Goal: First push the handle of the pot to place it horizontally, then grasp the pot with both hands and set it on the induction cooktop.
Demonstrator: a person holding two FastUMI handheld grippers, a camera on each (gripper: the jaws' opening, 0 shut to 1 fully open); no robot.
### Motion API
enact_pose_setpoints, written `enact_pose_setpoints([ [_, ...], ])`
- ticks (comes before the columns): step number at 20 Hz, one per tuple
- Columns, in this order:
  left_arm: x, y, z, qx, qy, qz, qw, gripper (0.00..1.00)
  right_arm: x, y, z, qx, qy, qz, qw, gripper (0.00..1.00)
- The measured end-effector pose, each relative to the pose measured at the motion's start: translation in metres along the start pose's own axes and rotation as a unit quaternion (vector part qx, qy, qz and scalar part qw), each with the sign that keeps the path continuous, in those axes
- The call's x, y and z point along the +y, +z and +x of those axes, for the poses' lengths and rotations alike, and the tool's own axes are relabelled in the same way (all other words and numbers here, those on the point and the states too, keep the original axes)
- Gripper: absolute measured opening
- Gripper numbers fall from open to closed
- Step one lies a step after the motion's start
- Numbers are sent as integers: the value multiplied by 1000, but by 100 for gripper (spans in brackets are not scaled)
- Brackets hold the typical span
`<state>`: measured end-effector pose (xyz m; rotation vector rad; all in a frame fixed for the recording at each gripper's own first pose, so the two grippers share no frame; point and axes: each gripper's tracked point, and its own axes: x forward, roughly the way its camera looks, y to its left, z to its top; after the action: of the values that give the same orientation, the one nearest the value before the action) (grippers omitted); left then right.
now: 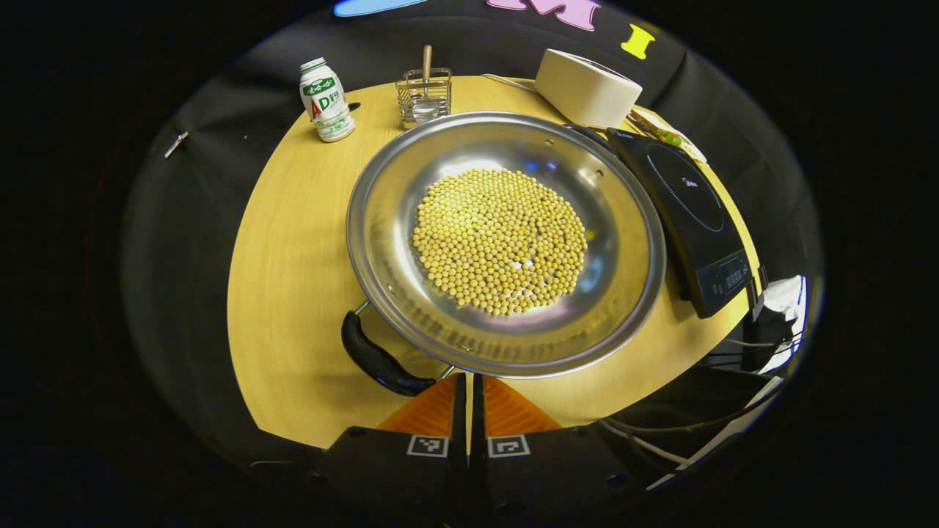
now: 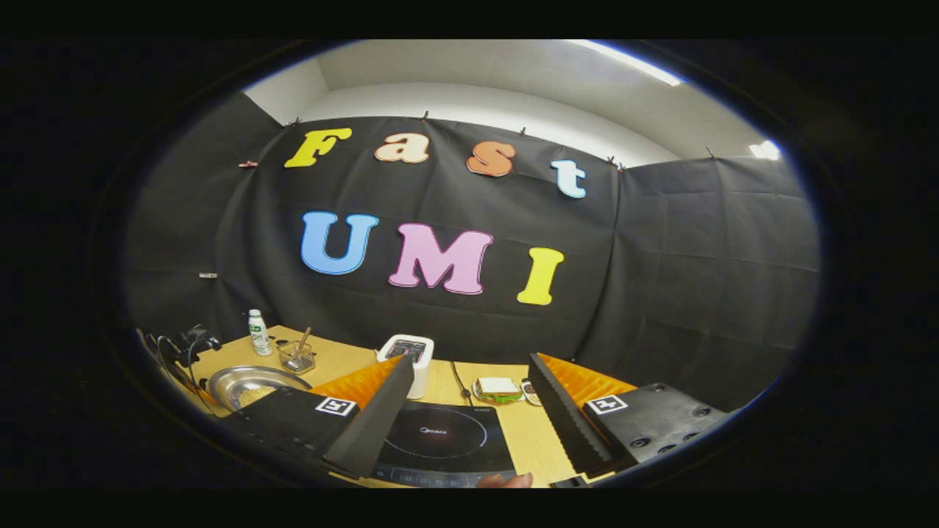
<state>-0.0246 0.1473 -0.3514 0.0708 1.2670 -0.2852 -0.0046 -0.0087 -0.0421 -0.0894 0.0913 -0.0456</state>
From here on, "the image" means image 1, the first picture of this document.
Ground black induction cooktop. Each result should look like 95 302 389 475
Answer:
606 128 753 319

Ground wire mesh basket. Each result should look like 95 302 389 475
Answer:
396 67 453 130

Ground white toaster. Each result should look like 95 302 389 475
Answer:
534 48 643 131

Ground pile of soybeans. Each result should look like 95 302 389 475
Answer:
411 169 588 318

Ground white drink bottle green label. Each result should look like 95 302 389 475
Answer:
299 57 357 143

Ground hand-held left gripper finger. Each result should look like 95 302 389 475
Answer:
469 374 639 527
315 373 468 527

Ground white crumpled sheet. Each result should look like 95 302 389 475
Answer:
759 276 808 327

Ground sandwich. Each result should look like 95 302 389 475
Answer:
629 106 707 164

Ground stainless steel pot black handles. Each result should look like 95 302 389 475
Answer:
341 111 667 397

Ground black backdrop cloth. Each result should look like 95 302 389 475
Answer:
121 0 822 470

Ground white toaster cable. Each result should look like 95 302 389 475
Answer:
481 73 540 94

